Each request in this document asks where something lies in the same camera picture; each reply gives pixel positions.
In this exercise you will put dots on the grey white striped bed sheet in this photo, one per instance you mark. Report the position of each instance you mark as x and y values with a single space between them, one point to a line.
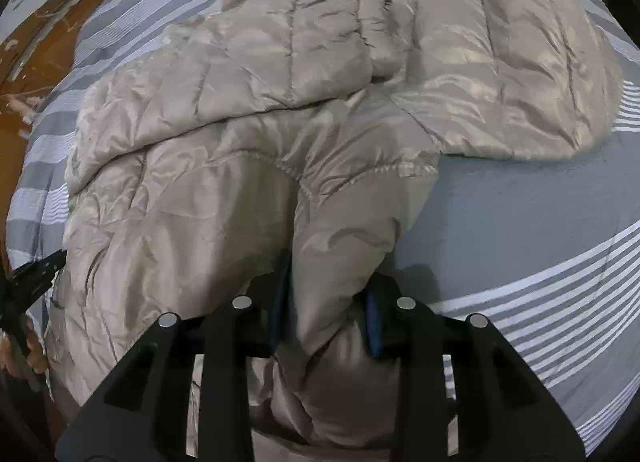
515 222

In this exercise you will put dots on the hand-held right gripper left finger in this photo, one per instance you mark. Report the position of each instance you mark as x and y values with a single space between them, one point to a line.
280 314

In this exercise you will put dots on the person's left hand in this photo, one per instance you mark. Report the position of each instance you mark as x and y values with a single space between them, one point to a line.
31 349

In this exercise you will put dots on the beige puffer jacket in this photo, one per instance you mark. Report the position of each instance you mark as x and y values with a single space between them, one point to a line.
280 142

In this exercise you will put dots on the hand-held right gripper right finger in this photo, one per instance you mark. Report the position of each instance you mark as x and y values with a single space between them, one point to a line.
375 329

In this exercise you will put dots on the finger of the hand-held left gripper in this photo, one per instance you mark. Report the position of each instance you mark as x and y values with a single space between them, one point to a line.
35 274

